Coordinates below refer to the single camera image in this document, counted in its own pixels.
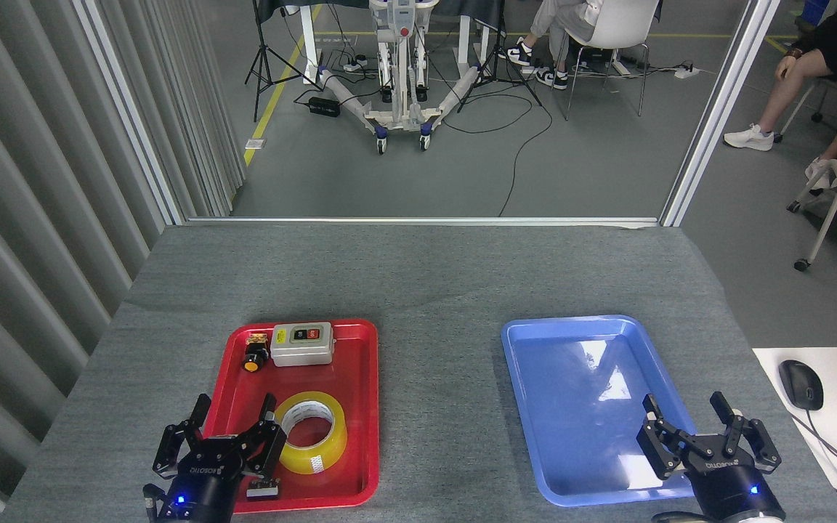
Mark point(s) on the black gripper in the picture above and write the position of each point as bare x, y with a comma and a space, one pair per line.
731, 487
204, 483

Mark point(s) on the yellow tape roll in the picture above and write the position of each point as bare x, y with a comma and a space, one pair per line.
324, 454

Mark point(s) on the person's hand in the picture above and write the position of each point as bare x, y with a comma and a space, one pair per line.
787, 65

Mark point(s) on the small black terminal block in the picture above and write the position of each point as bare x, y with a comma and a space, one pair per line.
262, 490

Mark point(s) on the black yellow push button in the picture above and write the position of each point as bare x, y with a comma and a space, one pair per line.
253, 357

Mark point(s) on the black computer mouse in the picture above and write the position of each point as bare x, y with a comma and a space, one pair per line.
801, 385

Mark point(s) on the blue plastic tray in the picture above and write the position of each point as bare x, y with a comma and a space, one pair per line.
578, 407

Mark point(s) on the red plastic tray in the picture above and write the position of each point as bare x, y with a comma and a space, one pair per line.
357, 436

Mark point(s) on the black power adapter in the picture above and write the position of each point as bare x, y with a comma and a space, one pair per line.
324, 107

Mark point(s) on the white power strip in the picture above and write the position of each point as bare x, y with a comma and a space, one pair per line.
687, 71

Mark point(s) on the person in dark shorts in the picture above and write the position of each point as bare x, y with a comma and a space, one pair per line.
796, 80

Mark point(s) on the white stand on wheels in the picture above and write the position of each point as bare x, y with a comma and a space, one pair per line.
400, 109

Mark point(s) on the black tripod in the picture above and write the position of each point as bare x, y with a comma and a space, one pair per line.
497, 62
266, 58

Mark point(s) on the white shell chair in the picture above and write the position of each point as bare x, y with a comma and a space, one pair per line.
615, 25

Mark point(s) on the person in white chair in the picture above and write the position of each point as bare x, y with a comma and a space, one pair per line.
553, 18

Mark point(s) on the grey push button switch box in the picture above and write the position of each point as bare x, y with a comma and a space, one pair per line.
302, 352

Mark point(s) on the white frame chair on wheels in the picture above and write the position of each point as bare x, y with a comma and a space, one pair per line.
836, 196

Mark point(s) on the silver frame crossbar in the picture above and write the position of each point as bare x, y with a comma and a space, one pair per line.
426, 220

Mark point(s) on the silver frame post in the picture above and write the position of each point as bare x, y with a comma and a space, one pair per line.
716, 116
131, 116

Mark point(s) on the grey frame chair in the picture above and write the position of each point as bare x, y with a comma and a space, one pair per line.
800, 109

